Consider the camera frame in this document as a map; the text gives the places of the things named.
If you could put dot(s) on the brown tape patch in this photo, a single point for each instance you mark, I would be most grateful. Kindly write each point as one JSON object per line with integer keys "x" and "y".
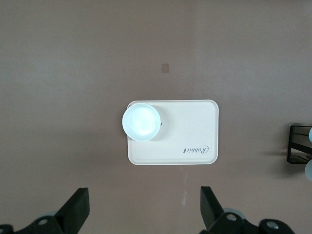
{"x": 165, "y": 68}

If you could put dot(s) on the light blue plastic cup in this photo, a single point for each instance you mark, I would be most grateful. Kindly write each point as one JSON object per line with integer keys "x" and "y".
{"x": 310, "y": 134}

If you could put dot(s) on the beige plastic tray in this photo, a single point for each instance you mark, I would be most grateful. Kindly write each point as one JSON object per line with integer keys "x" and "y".
{"x": 182, "y": 126}

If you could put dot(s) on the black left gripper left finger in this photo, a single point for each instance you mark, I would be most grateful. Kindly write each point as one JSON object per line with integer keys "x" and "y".
{"x": 70, "y": 214}

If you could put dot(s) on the white bowl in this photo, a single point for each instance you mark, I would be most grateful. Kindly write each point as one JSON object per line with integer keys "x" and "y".
{"x": 141, "y": 122}

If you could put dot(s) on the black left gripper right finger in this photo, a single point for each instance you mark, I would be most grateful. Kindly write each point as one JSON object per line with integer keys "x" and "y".
{"x": 212, "y": 214}

